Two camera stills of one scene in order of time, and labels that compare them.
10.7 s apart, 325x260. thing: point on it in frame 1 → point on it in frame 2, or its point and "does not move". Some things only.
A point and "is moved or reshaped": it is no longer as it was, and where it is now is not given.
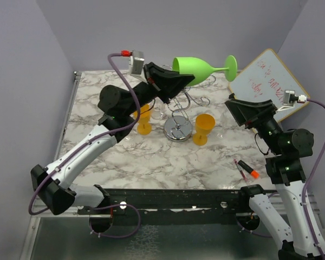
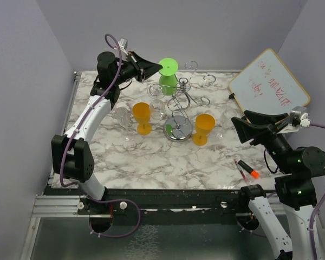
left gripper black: x=169 y=83 → x=144 y=67
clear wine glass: x=160 y=109 does not move
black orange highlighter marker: x=254 y=174 does not move
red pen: x=240 y=169 does not move
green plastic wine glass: x=201 y=69 is moved or reshaped
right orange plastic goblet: x=204 y=123 does not move
